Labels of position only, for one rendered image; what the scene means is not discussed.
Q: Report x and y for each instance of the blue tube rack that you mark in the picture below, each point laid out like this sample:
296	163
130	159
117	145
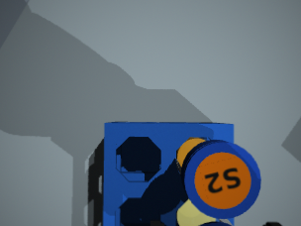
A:
139	149

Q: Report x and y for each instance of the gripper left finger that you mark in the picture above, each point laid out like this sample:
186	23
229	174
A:
156	223

